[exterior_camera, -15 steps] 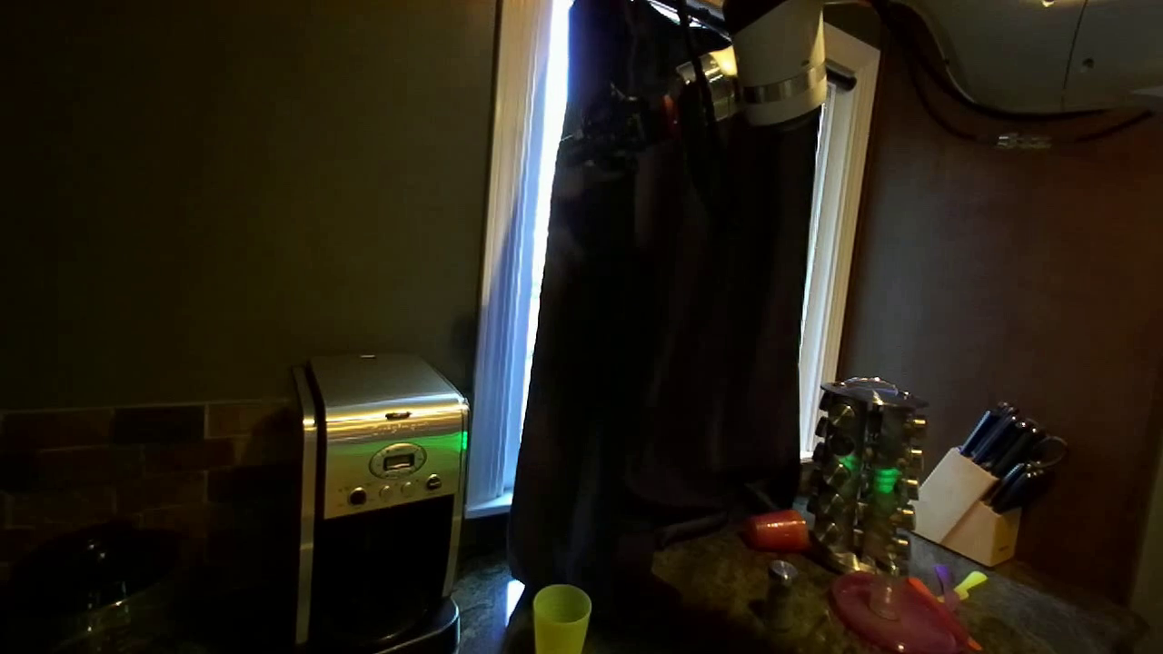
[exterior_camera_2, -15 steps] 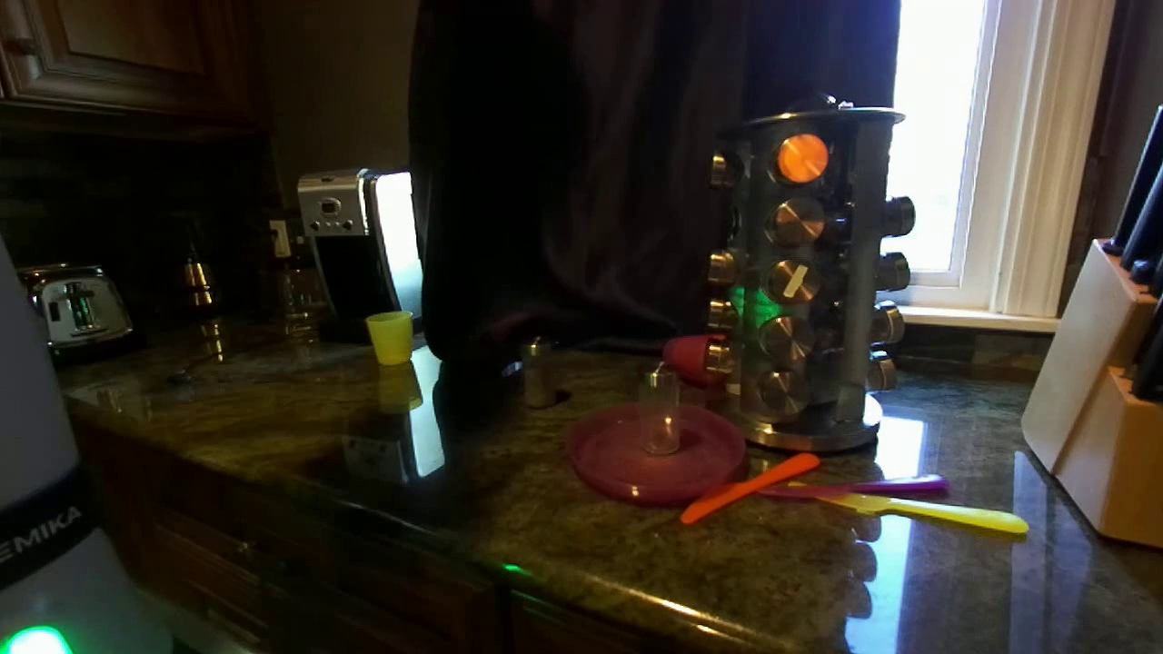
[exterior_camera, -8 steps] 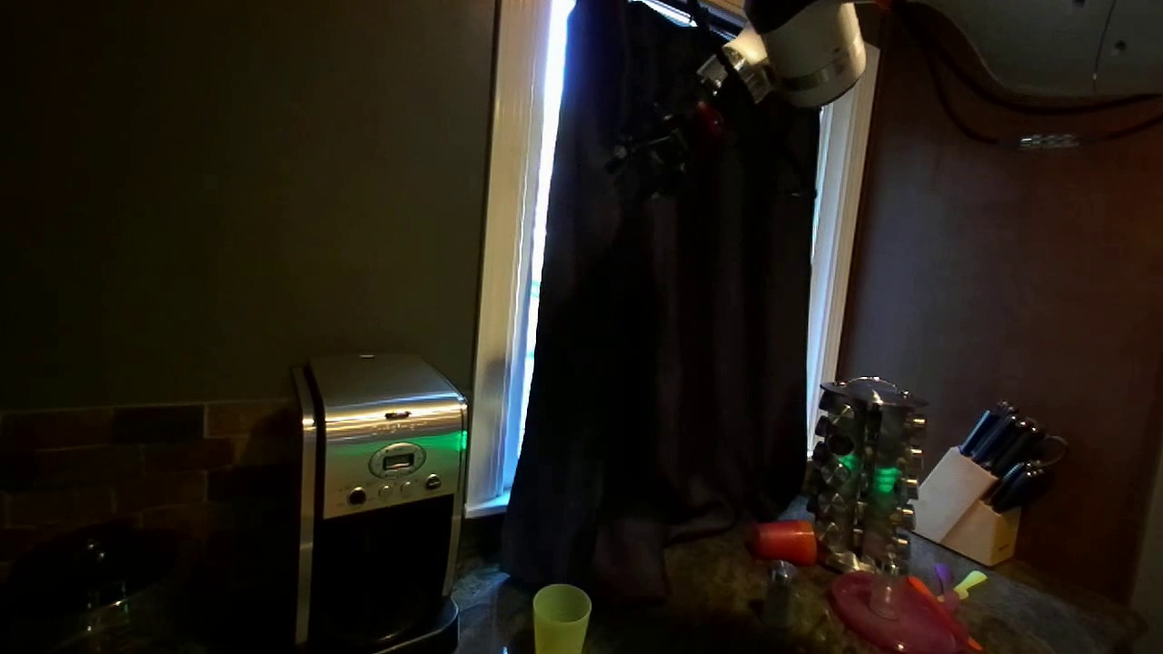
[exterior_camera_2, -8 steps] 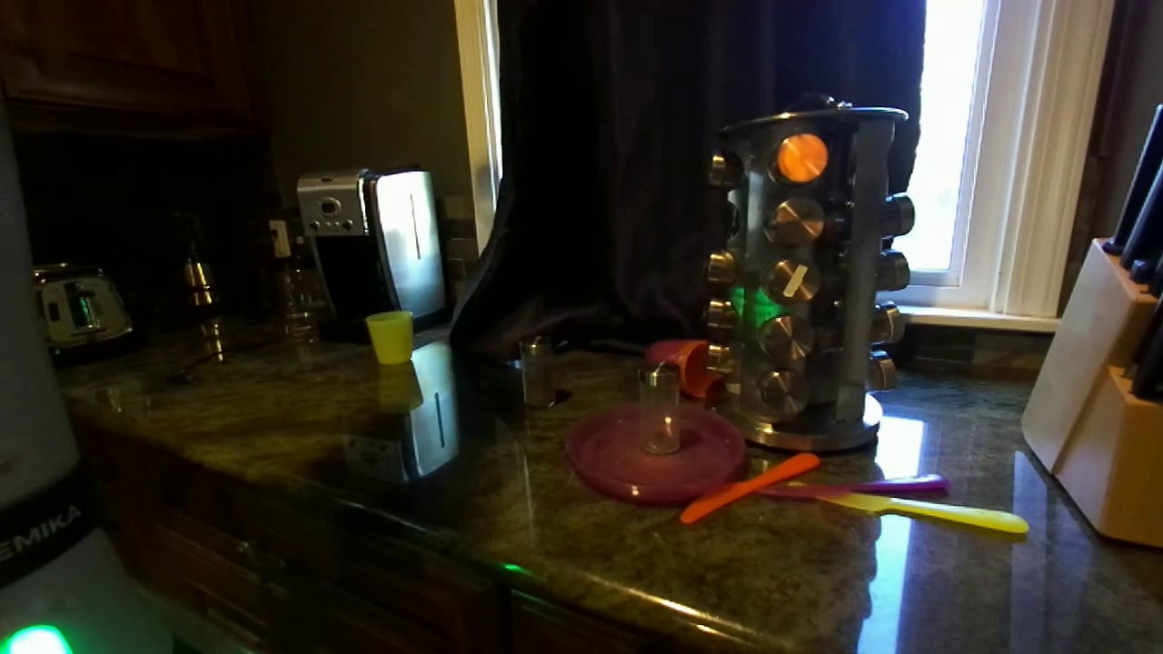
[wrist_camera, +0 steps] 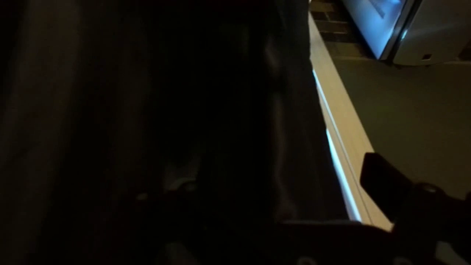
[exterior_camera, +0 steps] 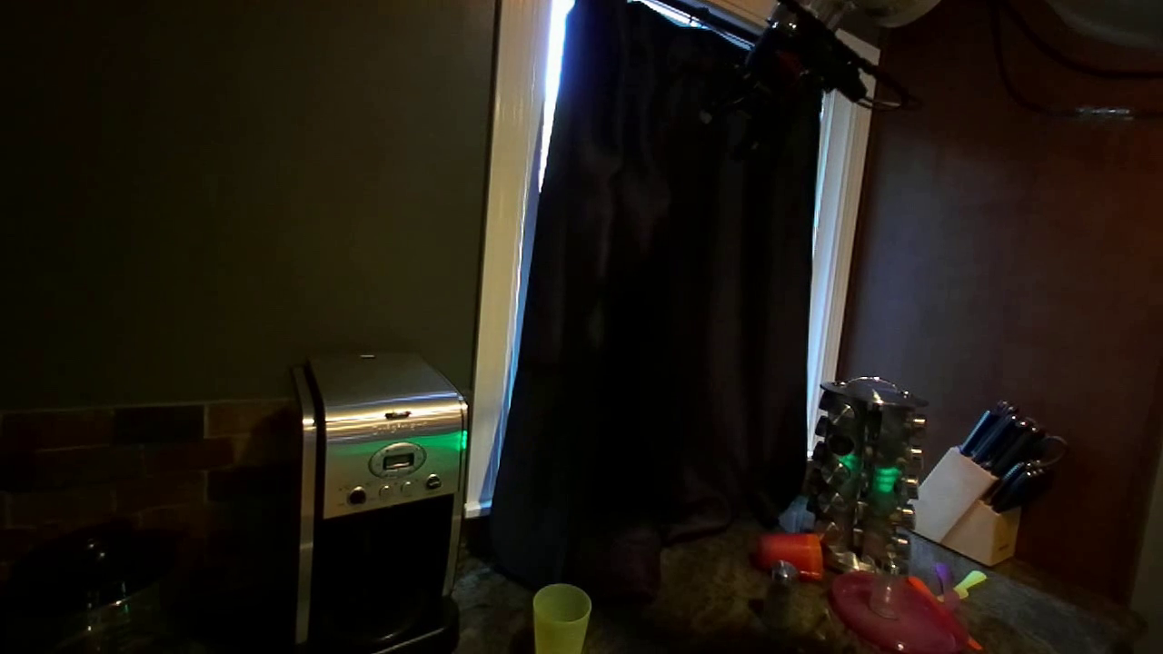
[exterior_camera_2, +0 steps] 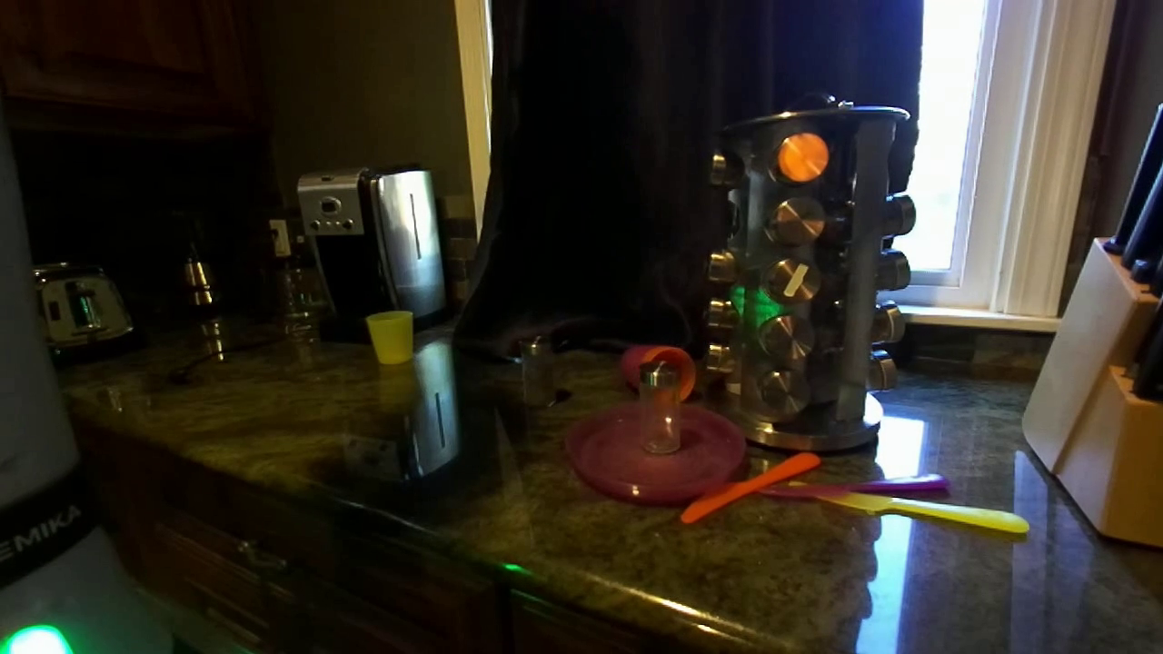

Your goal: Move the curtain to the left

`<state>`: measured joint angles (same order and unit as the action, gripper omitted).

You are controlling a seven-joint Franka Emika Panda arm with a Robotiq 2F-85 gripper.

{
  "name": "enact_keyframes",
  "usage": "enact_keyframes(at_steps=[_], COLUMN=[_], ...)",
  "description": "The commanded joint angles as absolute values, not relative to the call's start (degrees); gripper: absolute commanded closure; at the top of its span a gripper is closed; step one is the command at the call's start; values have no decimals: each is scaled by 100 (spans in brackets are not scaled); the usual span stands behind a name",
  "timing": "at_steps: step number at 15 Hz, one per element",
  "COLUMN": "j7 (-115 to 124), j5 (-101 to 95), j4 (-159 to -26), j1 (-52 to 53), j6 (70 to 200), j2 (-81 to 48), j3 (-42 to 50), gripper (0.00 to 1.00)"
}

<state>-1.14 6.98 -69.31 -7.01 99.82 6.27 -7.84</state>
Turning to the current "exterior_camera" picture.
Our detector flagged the dark blue curtain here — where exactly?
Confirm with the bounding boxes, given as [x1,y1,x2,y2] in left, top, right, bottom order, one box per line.
[491,0,821,599]

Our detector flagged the green plastic cup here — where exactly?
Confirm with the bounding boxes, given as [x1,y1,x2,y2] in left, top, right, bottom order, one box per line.
[531,580,592,654]

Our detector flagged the wooden knife block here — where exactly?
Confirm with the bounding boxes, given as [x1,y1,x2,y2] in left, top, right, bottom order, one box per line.
[915,404,1068,568]

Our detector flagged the stainless steel coffee maker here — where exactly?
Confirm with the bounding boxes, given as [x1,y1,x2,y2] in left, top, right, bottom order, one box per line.
[294,354,467,654]

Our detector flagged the purple plastic plate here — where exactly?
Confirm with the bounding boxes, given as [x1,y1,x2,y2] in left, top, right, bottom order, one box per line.
[827,569,982,654]

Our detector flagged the rotating metal spice rack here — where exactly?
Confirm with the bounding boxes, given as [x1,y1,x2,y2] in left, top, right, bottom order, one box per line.
[803,375,925,573]

